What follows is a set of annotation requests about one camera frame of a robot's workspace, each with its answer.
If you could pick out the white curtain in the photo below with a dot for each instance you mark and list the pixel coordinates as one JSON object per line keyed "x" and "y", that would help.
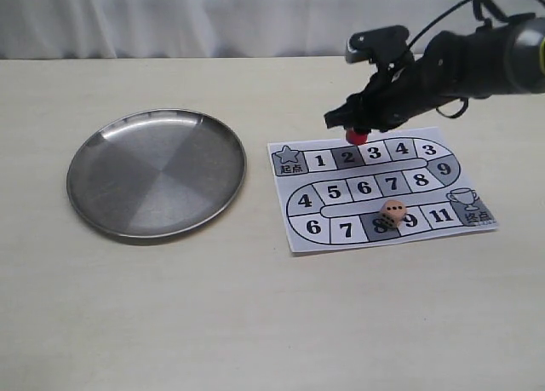
{"x": 58, "y": 29}

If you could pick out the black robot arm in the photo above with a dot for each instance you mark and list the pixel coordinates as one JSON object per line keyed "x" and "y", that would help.
{"x": 491, "y": 61}

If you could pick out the round metal plate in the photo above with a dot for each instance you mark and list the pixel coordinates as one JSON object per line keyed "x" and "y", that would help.
{"x": 156, "y": 174}

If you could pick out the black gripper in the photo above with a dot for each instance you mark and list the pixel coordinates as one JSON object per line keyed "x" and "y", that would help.
{"x": 390, "y": 101}

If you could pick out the paper game board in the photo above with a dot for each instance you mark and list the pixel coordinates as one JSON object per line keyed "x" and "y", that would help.
{"x": 331, "y": 192}

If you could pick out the red game pawn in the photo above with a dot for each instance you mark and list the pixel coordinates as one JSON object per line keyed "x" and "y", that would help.
{"x": 356, "y": 138}

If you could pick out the wooden die with black pips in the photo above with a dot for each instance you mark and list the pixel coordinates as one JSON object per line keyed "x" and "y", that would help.
{"x": 392, "y": 213}

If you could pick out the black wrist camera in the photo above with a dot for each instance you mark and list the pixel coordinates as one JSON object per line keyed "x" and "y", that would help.
{"x": 380, "y": 46}

